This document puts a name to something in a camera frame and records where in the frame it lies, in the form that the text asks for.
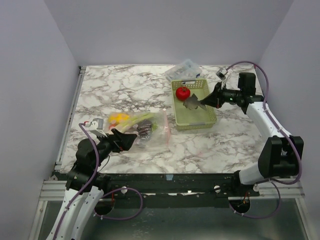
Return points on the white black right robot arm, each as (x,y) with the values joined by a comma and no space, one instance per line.
(282,152)

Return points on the yellow fake pepper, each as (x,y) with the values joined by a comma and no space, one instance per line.
(116,118)

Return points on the green fake vegetable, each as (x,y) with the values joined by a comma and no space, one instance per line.
(133,120)

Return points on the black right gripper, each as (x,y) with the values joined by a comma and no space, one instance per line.
(218,95)

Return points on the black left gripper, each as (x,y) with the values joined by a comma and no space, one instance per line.
(123,140)

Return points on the dark purple fake food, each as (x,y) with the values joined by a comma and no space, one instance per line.
(144,129)

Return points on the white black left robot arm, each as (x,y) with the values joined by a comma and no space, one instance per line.
(85,186)

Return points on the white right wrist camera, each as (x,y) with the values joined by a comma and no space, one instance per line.
(222,74)

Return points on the red fake apple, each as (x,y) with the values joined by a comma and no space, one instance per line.
(182,93)

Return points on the clear zip top bag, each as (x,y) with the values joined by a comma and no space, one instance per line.
(152,129)

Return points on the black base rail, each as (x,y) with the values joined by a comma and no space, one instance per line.
(162,191)

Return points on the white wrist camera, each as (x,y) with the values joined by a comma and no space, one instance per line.
(96,127)
(222,74)

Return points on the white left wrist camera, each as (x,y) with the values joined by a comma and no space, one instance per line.
(96,127)

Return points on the grey fake fish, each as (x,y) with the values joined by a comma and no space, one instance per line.
(192,103)

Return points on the green perforated plastic basket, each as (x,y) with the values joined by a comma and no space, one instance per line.
(189,113)

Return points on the clear plastic organizer box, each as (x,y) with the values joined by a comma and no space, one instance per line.
(185,70)

